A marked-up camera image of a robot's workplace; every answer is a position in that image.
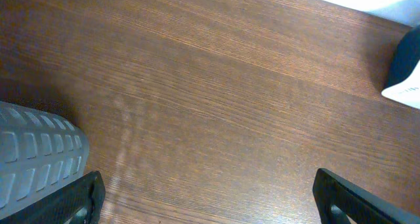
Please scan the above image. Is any grey plastic mesh basket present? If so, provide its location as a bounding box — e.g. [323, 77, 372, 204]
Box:
[1, 102, 89, 218]

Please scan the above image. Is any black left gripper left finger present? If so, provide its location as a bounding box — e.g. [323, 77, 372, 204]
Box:
[1, 171, 106, 224]

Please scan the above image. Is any white barcode scanner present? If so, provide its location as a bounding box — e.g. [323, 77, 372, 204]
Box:
[381, 26, 419, 109]

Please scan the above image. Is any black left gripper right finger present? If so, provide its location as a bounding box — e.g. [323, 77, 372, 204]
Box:
[312, 168, 419, 224]

